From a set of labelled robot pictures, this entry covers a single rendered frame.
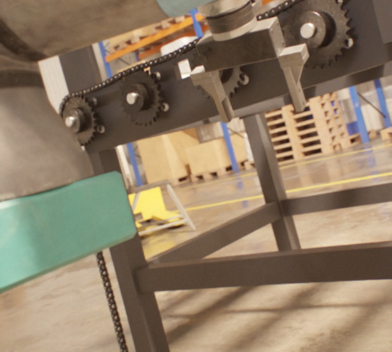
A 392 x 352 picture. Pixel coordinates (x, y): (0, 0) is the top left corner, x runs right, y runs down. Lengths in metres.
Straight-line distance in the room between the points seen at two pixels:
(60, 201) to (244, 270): 1.22
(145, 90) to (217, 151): 9.72
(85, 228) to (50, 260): 0.04
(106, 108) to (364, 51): 0.88
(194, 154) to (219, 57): 10.77
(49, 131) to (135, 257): 1.50
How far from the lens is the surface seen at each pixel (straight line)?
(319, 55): 1.37
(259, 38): 0.91
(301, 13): 1.39
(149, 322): 2.00
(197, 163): 11.71
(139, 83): 1.71
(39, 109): 0.50
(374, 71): 2.38
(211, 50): 0.95
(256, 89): 1.52
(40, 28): 0.46
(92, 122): 1.88
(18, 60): 0.50
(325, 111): 9.95
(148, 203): 6.40
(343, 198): 2.51
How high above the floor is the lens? 0.67
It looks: 1 degrees down
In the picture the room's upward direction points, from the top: 15 degrees counter-clockwise
